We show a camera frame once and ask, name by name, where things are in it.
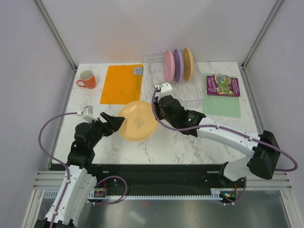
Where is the purple plate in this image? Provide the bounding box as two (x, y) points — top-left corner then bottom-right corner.
(173, 49), (184, 82)

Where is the purple children's book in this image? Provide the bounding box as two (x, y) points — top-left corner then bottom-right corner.
(206, 75), (240, 97)

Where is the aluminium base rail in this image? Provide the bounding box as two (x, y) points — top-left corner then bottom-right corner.
(33, 171), (292, 190)

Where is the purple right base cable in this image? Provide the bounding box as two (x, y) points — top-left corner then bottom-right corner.
(213, 175), (249, 206)

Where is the white cable duct strip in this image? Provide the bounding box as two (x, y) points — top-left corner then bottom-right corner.
(45, 187), (238, 201)

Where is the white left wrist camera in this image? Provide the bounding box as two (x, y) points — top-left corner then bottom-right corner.
(76, 105), (97, 123)

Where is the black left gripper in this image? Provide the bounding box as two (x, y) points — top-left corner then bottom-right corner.
(88, 112), (124, 148)

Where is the clear wire dish rack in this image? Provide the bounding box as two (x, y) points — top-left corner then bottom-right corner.
(144, 50), (206, 107)

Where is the orange ceramic mug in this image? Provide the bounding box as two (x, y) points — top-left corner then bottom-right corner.
(76, 70), (96, 89)

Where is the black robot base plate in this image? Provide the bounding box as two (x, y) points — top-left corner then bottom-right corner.
(94, 164), (245, 196)

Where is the light yellow plate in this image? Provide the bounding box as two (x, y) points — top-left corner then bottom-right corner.
(118, 101), (158, 142)

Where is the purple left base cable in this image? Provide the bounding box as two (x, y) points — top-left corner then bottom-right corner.
(87, 175), (129, 205)

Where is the left aluminium frame post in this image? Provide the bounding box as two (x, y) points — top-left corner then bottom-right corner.
(33, 0), (78, 71)

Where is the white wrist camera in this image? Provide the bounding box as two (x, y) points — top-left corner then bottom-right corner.
(76, 105), (97, 123)
(154, 83), (173, 99)

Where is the green cutting mat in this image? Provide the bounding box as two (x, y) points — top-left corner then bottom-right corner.
(202, 74), (241, 118)

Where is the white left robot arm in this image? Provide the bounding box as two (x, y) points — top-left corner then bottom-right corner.
(35, 111), (125, 228)

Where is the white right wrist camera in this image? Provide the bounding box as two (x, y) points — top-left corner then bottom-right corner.
(154, 83), (173, 99)

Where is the right aluminium frame post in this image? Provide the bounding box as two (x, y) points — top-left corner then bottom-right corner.
(241, 0), (285, 70)

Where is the orange cutting mat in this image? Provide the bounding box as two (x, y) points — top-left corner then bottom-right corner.
(100, 64), (144, 105)

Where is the pink plate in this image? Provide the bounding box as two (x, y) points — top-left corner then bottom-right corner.
(164, 50), (175, 83)

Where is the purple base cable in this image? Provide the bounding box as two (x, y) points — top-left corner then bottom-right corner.
(213, 175), (249, 206)
(87, 175), (129, 205)

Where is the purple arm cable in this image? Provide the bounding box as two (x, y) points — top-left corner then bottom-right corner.
(152, 89), (299, 173)
(38, 112), (79, 228)

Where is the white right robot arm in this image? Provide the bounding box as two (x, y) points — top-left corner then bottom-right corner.
(152, 95), (280, 187)

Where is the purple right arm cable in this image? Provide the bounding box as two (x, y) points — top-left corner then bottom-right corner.
(152, 89), (299, 173)

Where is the aluminium frame post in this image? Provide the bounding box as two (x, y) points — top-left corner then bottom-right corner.
(33, 0), (78, 71)
(241, 0), (285, 70)

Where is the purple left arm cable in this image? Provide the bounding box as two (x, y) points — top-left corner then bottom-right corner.
(38, 112), (79, 228)

